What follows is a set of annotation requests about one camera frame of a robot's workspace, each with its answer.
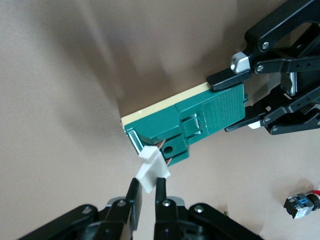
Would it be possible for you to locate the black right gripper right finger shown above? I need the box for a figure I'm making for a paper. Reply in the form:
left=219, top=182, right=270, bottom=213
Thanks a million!
left=153, top=176, right=263, bottom=240

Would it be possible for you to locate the brown table cover sheet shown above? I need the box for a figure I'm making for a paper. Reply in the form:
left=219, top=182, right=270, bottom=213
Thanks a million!
left=0, top=0, right=320, bottom=240

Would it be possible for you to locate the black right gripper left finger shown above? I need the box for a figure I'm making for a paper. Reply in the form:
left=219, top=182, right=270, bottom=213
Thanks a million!
left=19, top=177, right=144, bottom=240

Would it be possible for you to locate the red emergency stop pushbutton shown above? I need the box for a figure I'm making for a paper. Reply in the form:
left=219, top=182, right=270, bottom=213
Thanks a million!
left=283, top=189, right=320, bottom=220

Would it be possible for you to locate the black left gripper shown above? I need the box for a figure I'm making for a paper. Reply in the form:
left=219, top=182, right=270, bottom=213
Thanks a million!
left=206, top=0, right=320, bottom=136

